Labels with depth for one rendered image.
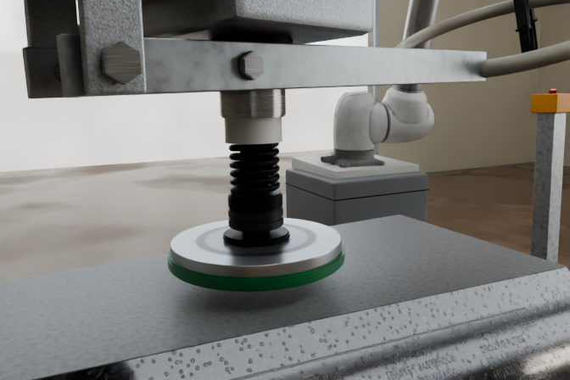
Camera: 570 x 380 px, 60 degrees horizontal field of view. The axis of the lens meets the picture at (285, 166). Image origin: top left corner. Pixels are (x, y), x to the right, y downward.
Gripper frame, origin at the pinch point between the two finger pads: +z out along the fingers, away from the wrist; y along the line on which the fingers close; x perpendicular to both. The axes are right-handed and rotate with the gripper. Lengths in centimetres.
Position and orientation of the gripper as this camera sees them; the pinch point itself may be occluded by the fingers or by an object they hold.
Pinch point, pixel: (528, 40)
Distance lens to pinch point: 137.9
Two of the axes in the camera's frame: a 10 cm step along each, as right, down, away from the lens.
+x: 8.1, -0.4, -5.8
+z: 3.1, 8.7, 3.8
